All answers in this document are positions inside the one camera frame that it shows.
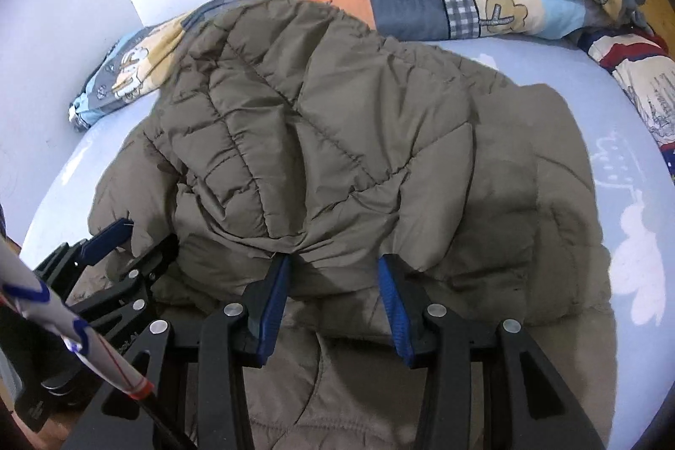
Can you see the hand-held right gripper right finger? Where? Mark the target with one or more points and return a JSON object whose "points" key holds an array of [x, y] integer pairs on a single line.
{"points": [[398, 305]]}

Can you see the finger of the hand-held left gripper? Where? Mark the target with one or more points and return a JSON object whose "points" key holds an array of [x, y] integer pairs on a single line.
{"points": [[150, 260], [108, 238]]}

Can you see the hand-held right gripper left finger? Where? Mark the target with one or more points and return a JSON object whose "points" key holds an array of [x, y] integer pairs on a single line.
{"points": [[271, 305]]}

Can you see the brown puffer jacket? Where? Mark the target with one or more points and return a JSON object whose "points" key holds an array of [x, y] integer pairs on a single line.
{"points": [[337, 139]]}

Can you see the starry printed pillow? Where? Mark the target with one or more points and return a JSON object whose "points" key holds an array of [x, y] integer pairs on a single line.
{"points": [[640, 75]]}

